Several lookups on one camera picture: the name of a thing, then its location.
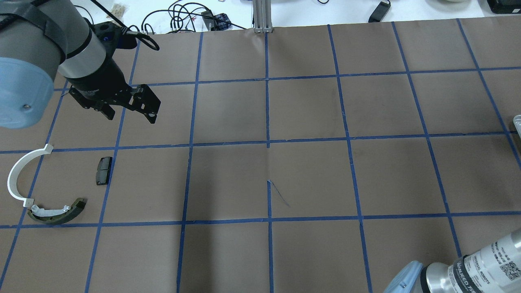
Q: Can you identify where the black power adapter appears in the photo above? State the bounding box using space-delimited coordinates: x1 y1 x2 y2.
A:
368 0 391 23

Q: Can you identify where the aluminium frame post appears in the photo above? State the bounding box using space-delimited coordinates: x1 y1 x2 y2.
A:
252 0 273 33

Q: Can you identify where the curved brake shoe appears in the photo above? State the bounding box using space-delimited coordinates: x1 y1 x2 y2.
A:
27 198 87 225

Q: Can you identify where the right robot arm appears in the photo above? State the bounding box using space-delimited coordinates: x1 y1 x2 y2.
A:
384 229 521 293

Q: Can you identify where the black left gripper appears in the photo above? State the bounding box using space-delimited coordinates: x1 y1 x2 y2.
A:
68 57 161 124

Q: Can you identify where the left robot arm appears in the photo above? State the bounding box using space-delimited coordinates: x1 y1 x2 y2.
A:
0 0 161 129

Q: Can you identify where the black brake pad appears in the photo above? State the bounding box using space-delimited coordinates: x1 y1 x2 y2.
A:
96 156 113 186

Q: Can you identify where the white curved plastic bracket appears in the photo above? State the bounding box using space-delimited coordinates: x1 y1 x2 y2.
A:
6 144 54 208

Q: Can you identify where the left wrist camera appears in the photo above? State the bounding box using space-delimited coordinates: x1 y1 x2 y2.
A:
90 22 137 52

